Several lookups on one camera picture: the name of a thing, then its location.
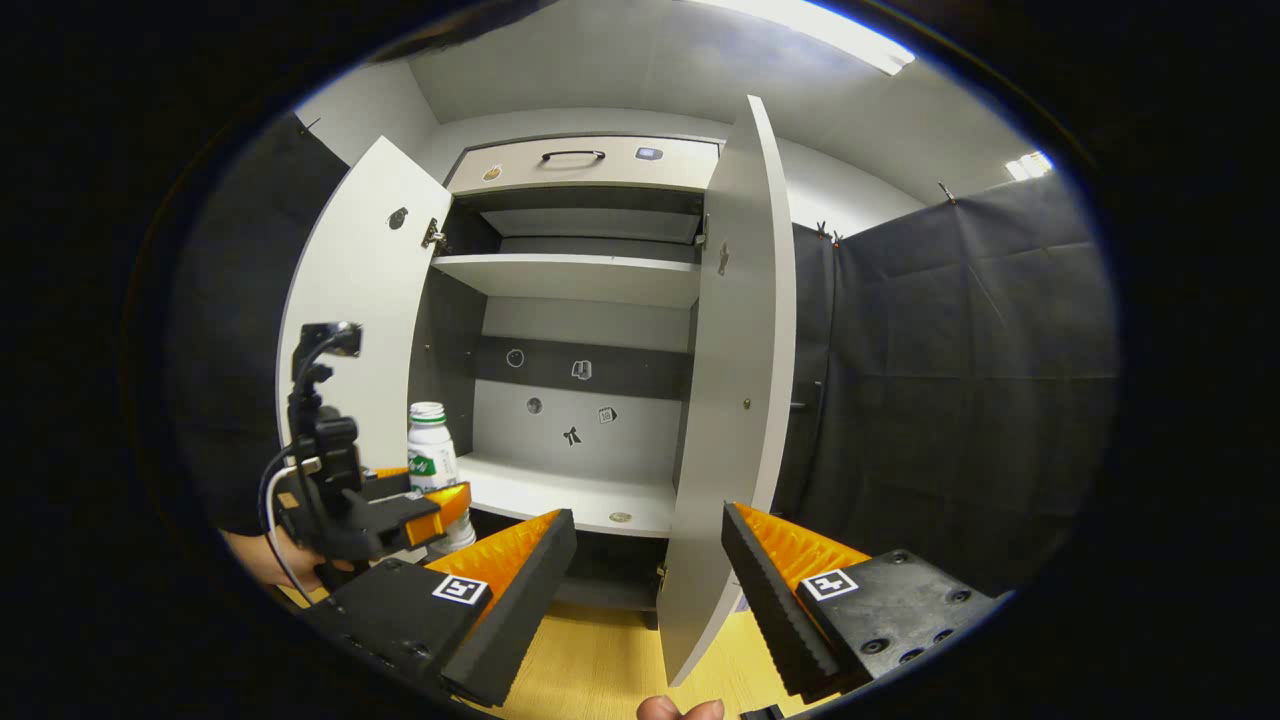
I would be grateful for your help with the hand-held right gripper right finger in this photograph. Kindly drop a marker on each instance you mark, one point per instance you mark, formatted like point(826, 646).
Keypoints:
point(770, 610)

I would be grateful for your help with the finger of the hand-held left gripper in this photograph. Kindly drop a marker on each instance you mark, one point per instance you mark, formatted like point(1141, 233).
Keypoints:
point(440, 512)
point(390, 473)

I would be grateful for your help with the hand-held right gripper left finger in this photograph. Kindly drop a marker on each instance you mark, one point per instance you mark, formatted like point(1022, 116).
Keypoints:
point(520, 615)

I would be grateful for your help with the white bottle green label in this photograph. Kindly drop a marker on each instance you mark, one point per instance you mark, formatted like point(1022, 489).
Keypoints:
point(432, 450)

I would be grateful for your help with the white cabinet door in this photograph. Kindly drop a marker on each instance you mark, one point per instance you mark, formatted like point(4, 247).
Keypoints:
point(360, 280)
point(730, 400)

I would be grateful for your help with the white cabinet shelf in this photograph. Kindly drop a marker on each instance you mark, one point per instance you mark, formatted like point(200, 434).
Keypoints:
point(580, 280)
point(560, 490)

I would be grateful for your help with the beige cabinet drawer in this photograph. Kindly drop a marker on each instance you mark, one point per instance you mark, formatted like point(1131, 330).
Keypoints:
point(620, 170)

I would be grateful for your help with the black backdrop cloth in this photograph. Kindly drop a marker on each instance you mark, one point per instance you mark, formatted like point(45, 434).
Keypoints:
point(950, 380)

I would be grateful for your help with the small ceiling light panel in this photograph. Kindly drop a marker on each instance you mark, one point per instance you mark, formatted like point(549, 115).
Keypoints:
point(1030, 166)

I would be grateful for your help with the long ceiling light panel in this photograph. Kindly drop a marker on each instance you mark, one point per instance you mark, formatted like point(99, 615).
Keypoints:
point(830, 30)

